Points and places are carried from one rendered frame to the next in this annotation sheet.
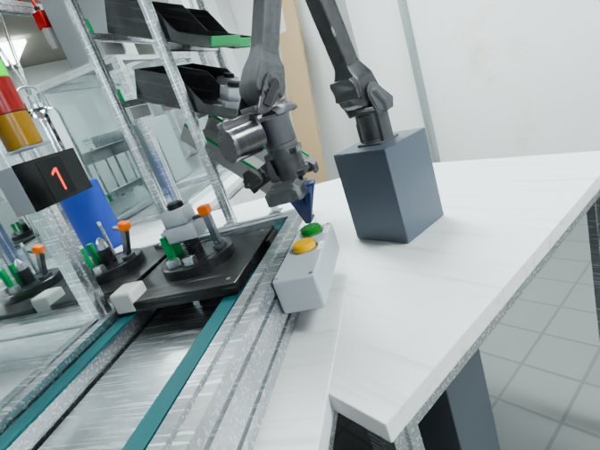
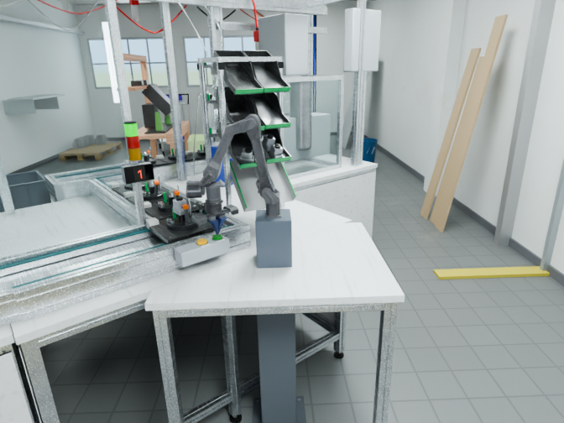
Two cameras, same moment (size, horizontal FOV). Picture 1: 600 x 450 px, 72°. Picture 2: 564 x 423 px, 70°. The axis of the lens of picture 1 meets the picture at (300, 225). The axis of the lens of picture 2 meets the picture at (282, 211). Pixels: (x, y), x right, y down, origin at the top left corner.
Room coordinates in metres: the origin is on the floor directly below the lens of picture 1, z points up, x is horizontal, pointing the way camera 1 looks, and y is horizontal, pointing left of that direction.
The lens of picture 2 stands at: (-0.37, -1.08, 1.61)
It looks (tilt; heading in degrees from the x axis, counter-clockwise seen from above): 20 degrees down; 34
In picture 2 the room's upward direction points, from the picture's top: 1 degrees counter-clockwise
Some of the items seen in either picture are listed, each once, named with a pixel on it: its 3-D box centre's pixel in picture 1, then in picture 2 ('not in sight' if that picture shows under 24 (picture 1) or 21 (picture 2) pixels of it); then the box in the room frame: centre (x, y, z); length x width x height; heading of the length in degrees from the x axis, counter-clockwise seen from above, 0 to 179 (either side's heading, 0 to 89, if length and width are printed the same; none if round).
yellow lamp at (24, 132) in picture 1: (17, 131); (134, 154); (0.67, 0.35, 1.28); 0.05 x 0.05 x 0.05
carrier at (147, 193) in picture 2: not in sight; (152, 188); (0.97, 0.66, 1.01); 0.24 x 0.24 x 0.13; 72
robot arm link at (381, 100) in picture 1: (367, 99); (271, 193); (0.85, -0.21, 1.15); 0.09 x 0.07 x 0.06; 32
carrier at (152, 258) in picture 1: (105, 254); (170, 199); (0.89, 0.43, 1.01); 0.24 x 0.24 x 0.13; 72
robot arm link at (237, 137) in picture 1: (251, 118); (201, 183); (0.71, 0.02, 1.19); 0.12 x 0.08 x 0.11; 122
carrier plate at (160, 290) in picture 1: (202, 266); (182, 227); (0.75, 0.20, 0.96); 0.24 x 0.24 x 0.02; 72
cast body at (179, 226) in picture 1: (177, 220); (179, 204); (0.76, 0.21, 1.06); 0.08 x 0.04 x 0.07; 72
